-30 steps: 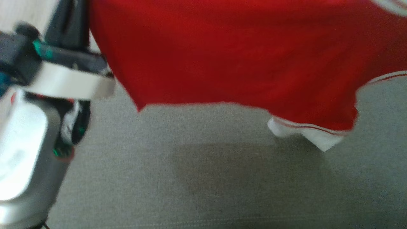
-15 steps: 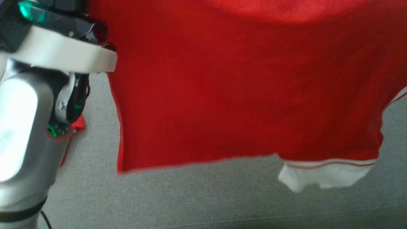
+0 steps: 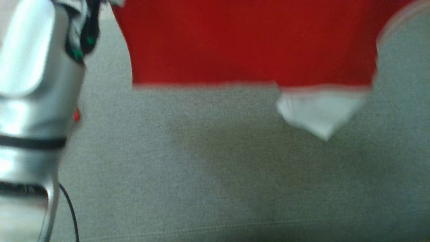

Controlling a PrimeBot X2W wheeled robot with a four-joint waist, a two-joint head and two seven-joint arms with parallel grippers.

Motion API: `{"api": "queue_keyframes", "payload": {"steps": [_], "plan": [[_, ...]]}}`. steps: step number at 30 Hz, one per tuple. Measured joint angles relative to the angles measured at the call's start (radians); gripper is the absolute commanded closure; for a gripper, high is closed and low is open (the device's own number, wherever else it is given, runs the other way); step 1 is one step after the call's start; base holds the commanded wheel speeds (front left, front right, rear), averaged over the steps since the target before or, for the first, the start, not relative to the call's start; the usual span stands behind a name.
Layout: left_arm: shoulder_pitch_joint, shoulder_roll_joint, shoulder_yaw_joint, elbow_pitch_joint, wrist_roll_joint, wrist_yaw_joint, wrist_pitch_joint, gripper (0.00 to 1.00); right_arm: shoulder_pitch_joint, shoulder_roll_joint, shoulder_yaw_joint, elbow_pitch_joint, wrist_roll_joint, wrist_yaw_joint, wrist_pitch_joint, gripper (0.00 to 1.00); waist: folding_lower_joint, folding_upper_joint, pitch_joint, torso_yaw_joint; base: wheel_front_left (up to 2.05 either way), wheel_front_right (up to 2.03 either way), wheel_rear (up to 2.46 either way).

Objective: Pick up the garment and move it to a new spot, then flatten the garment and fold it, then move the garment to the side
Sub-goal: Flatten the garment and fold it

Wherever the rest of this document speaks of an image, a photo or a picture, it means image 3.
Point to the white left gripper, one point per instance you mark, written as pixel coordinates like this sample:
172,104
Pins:
84,30

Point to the red shirt with white sleeves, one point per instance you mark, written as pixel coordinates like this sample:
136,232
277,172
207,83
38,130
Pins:
252,43

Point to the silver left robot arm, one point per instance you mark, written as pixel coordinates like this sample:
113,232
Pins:
30,101

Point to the large grey sofa seat cushion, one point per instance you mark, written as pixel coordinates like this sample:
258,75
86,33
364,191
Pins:
201,174

